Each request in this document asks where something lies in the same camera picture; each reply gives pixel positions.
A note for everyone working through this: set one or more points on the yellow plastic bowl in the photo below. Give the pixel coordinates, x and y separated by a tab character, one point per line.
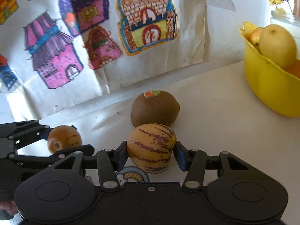
264	82

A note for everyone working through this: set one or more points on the colourful houses drawing poster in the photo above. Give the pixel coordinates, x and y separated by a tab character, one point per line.
93	39

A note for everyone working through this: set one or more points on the yellow pear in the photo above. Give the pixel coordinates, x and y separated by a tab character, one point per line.
277	45

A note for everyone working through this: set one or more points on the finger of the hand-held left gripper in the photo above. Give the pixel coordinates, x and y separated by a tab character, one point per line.
70	151
25	131

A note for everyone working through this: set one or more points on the white glass jar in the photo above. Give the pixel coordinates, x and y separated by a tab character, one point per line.
284	21

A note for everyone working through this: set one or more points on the purple striped pepino melon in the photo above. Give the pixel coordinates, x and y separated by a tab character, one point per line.
151	147

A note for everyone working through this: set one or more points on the orange-brown pepino melon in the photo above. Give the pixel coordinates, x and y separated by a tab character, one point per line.
68	137

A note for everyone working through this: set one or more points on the orange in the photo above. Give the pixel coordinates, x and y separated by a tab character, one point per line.
294	70

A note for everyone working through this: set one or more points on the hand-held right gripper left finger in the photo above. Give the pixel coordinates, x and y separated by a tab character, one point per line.
121	153

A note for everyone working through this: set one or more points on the brown kiwi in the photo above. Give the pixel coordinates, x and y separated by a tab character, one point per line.
154	109

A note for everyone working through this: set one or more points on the red-yellow apple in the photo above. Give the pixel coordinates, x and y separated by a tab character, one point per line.
256	37

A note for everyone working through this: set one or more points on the person's left hand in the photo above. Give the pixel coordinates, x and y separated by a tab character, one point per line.
8	208

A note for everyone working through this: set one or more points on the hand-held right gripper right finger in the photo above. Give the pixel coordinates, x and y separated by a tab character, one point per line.
181	155

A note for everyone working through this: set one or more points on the white printed tablecloth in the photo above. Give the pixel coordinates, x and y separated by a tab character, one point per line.
222	133

